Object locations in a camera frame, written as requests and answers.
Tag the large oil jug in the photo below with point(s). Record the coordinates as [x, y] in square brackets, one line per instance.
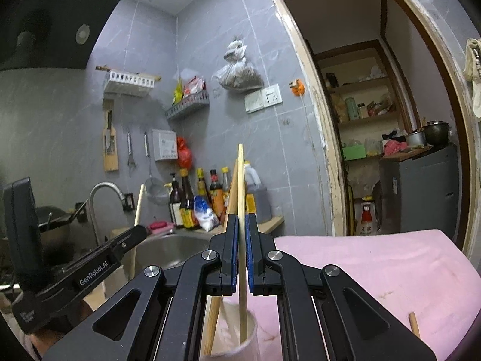
[256, 200]

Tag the pink floral tablecloth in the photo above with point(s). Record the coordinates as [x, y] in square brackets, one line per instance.
[420, 272]

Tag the steel sink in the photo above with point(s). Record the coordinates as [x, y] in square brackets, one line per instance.
[169, 250]

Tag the red plastic bag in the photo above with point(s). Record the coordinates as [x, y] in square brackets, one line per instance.
[184, 159]

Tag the white wall basket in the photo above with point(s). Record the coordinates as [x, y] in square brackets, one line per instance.
[132, 84]

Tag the dark vinegar bottle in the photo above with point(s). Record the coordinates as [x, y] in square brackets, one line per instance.
[175, 202]

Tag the white rubber gloves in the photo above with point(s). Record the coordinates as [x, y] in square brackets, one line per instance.
[472, 72]

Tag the dark sauce bottle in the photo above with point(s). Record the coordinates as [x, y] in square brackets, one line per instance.
[187, 206]

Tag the white wall box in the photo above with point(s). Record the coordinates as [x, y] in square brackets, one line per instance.
[164, 145]

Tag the chrome faucet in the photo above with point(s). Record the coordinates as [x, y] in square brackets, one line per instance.
[100, 197]

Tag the white plastic utensil holder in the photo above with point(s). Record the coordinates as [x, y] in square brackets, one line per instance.
[221, 335]

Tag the orange wall hook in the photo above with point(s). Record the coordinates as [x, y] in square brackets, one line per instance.
[297, 87]

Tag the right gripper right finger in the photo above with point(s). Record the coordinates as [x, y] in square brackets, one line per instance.
[323, 313]

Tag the white salt bag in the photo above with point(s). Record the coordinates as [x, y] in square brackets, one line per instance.
[204, 214]

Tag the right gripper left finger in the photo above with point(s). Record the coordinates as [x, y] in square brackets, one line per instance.
[157, 316]

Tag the black range hood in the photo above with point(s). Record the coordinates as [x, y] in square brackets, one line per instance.
[59, 34]

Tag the grey wall shelf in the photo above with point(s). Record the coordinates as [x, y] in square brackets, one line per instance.
[188, 105]

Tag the wooden cutting board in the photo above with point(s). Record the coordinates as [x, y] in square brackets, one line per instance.
[109, 135]

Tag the grey cabinet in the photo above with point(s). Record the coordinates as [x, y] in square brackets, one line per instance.
[420, 193]

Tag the white wall socket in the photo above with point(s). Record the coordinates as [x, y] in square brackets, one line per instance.
[263, 98]

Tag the left hand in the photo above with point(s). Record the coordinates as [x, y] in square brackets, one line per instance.
[45, 338]

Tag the hanging plastic bag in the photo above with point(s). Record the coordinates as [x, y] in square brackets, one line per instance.
[238, 74]

